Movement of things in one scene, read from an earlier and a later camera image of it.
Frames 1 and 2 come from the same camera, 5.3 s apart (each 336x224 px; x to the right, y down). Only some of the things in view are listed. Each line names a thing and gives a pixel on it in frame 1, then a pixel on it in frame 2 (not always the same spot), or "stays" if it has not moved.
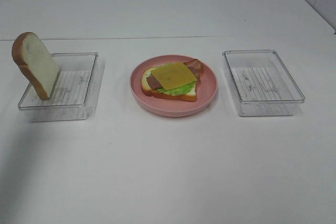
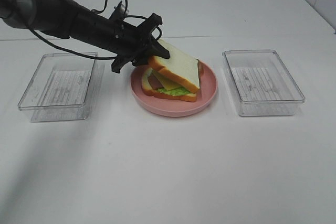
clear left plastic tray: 74,96 stays
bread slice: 32,56 -> 180,66
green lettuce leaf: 179,91 stays
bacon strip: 197,66 stays
